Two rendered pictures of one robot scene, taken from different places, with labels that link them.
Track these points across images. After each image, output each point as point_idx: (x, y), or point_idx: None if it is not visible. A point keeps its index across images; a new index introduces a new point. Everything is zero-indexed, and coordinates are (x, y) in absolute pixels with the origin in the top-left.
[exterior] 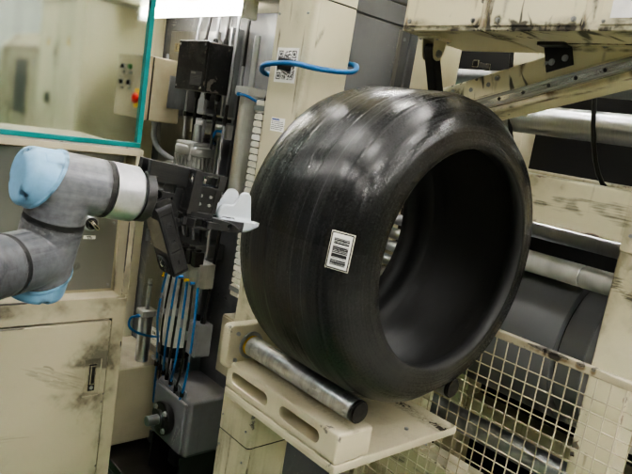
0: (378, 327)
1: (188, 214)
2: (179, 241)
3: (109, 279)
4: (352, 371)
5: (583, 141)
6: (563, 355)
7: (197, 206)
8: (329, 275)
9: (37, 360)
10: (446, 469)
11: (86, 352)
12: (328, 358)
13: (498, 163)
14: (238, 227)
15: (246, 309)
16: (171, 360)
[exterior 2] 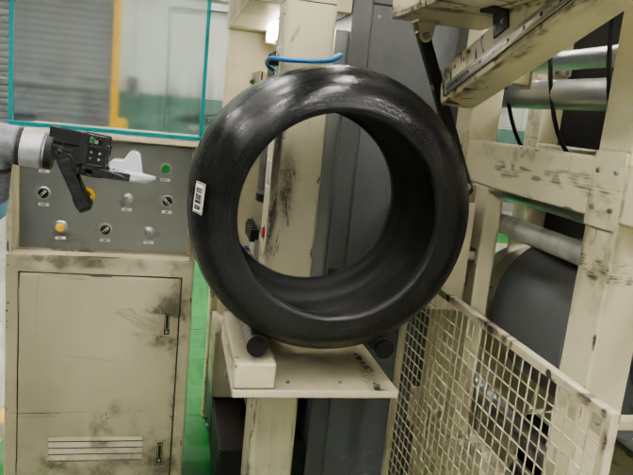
0: (244, 267)
1: (80, 165)
2: (78, 185)
3: (185, 247)
4: (234, 304)
5: None
6: (498, 328)
7: (84, 159)
8: (196, 218)
9: (122, 303)
10: (431, 448)
11: (161, 303)
12: (215, 292)
13: (393, 127)
14: (124, 176)
15: None
16: None
